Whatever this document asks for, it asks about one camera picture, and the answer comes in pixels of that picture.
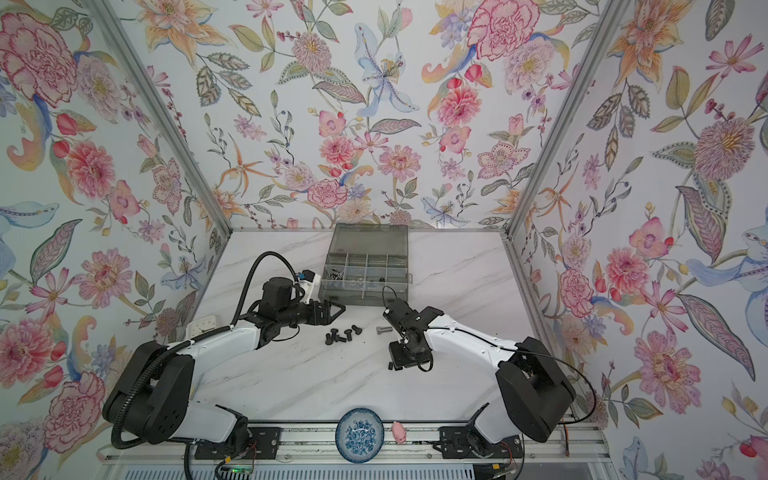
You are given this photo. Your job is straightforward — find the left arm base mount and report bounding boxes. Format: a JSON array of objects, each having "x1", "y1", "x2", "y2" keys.
[{"x1": 194, "y1": 424, "x2": 282, "y2": 461}]

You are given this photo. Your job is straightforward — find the pink toy pig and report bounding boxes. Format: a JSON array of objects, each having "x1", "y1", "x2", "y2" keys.
[{"x1": 391, "y1": 421, "x2": 407, "y2": 445}]

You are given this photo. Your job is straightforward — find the aluminium rail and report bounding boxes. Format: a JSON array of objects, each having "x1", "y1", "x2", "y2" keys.
[{"x1": 96, "y1": 422, "x2": 611, "y2": 466}]

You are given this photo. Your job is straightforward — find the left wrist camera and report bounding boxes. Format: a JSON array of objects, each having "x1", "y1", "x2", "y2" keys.
[{"x1": 298, "y1": 269, "x2": 322, "y2": 303}]

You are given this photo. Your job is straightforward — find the white square clock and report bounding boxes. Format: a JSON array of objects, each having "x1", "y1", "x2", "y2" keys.
[{"x1": 185, "y1": 315, "x2": 218, "y2": 339}]

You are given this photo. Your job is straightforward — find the blue patterned ceramic plate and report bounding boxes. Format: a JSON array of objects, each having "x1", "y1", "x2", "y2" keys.
[{"x1": 335, "y1": 408, "x2": 385, "y2": 464}]

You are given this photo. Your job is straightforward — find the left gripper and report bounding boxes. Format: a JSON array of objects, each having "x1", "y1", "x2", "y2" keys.
[{"x1": 276, "y1": 297, "x2": 345, "y2": 329}]

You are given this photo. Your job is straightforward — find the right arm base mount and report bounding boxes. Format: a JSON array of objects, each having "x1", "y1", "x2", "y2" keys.
[{"x1": 432, "y1": 402, "x2": 525, "y2": 463}]

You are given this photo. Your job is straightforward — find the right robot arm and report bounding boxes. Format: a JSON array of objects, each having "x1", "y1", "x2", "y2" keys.
[{"x1": 383, "y1": 299, "x2": 576, "y2": 444}]

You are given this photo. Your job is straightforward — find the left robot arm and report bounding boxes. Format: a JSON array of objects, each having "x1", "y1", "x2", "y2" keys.
[{"x1": 102, "y1": 277, "x2": 346, "y2": 454}]

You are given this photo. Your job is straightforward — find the grey plastic organizer box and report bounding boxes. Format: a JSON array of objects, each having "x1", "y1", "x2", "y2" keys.
[{"x1": 319, "y1": 224, "x2": 412, "y2": 307}]

